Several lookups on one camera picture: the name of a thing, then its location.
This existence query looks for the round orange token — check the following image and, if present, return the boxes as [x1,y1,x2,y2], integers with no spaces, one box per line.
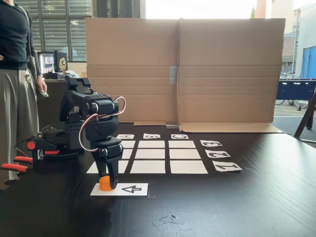
[99,175,111,192]

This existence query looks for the white nine-square grid sheet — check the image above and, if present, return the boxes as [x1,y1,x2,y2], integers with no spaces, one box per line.
[86,140,209,175]

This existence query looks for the white arrow paper sheet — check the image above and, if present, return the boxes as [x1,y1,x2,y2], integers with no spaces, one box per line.
[90,182,149,197]

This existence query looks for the dark wooden counter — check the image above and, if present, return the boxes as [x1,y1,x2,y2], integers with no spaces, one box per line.
[36,78,87,135]

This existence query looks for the black bar clamp orange trim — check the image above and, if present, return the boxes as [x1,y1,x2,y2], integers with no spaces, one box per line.
[26,138,61,169]

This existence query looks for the clear tape scraps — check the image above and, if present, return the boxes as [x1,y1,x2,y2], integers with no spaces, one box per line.
[152,214,193,232]

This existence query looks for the brown cardboard box panel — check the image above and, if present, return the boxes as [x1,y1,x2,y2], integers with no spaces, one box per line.
[84,17,182,127]
[177,17,286,134]

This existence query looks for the black mini fridge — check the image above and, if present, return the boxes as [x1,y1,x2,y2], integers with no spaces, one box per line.
[37,50,68,80]

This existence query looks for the person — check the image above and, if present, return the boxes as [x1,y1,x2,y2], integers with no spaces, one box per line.
[0,0,48,185]

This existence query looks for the number 3 paper sheet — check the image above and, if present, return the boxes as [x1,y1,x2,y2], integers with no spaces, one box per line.
[199,140,223,148]

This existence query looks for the number 2 paper sheet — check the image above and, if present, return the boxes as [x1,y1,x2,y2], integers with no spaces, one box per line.
[205,149,232,158]

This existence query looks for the number 1 paper sheet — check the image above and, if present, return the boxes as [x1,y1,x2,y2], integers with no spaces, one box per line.
[212,160,243,173]

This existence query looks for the dark wooden stand leg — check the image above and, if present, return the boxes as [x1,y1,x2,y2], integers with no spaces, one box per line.
[293,91,316,144]

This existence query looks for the blue foosball table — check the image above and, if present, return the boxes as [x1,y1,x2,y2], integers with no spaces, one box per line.
[278,78,316,111]

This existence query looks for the orange handled black clamp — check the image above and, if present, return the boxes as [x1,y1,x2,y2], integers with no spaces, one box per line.
[0,155,34,186]

